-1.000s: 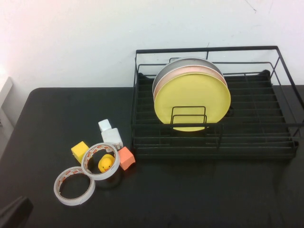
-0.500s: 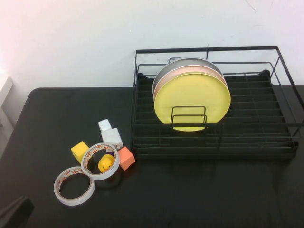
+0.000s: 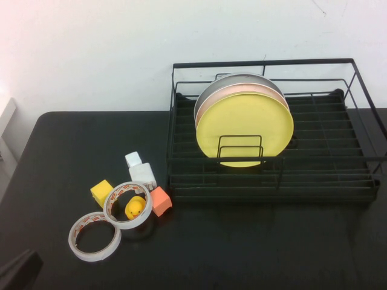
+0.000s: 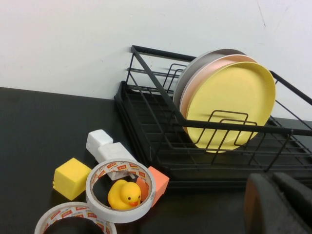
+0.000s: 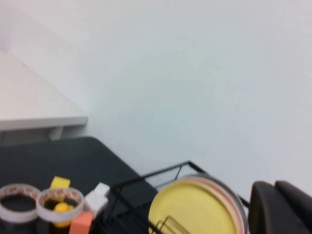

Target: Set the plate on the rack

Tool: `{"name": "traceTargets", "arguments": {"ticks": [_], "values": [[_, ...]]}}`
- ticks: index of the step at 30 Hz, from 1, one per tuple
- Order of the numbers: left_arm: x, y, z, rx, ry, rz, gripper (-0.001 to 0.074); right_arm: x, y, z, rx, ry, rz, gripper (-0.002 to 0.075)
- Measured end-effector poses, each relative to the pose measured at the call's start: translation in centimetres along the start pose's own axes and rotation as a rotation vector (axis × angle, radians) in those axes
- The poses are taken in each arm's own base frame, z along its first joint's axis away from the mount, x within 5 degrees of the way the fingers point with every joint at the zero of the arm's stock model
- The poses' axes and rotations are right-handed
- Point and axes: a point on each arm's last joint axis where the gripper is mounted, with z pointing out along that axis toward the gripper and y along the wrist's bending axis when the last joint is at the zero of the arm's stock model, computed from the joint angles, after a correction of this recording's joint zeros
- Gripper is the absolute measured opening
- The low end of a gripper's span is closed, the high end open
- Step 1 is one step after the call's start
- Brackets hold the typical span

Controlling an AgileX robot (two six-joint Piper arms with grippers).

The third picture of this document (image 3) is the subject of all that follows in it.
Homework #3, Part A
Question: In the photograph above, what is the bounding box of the white double-sided tape roll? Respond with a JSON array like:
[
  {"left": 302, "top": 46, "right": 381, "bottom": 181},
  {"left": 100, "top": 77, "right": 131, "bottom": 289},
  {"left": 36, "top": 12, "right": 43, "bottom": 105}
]
[
  {"left": 68, "top": 211, "right": 122, "bottom": 262},
  {"left": 103, "top": 181, "right": 152, "bottom": 231}
]

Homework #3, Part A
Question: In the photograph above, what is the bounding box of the yellow rubber duck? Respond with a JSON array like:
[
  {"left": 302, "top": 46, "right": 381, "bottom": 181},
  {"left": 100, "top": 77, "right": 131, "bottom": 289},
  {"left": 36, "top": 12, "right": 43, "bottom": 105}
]
[{"left": 124, "top": 195, "right": 145, "bottom": 220}]

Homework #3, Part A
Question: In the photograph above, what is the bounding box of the orange foam cube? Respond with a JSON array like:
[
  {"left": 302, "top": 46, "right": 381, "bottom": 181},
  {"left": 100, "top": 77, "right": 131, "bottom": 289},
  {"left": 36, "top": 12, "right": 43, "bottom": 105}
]
[{"left": 150, "top": 186, "right": 173, "bottom": 218}]

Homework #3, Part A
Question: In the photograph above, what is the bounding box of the grey plate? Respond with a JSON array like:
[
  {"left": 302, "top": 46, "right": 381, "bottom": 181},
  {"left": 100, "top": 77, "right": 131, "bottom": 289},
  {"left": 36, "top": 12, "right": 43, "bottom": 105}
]
[{"left": 193, "top": 72, "right": 284, "bottom": 118}]

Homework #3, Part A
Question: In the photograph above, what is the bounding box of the pale pink plate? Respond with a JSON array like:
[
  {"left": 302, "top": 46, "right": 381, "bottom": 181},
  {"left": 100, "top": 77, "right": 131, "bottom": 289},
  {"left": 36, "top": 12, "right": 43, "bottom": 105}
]
[{"left": 195, "top": 82, "right": 288, "bottom": 127}]

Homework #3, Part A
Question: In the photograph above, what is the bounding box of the black wire dish rack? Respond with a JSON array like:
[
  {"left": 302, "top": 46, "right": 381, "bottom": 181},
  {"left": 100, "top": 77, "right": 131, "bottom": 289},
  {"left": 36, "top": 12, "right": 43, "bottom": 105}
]
[{"left": 165, "top": 57, "right": 387, "bottom": 204}]

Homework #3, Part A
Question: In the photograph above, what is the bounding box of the yellow foam cube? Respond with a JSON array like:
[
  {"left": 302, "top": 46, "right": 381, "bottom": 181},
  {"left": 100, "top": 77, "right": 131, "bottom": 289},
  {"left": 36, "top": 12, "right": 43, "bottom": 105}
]
[{"left": 89, "top": 179, "right": 114, "bottom": 208}]

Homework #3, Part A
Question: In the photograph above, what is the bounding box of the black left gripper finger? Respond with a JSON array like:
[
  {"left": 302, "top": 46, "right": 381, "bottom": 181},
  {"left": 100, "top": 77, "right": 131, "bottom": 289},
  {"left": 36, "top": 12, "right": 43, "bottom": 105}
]
[{"left": 0, "top": 249, "right": 44, "bottom": 290}]

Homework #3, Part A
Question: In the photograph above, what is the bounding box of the white plastic bottle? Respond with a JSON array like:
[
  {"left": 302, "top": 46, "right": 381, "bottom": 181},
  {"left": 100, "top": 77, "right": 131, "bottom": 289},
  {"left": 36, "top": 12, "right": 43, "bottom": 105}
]
[{"left": 124, "top": 152, "right": 158, "bottom": 194}]

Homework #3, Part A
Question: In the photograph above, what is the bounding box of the yellow plate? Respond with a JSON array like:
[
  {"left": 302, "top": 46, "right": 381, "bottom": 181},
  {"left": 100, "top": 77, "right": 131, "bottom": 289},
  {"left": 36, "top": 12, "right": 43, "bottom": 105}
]
[{"left": 195, "top": 92, "right": 294, "bottom": 169}]

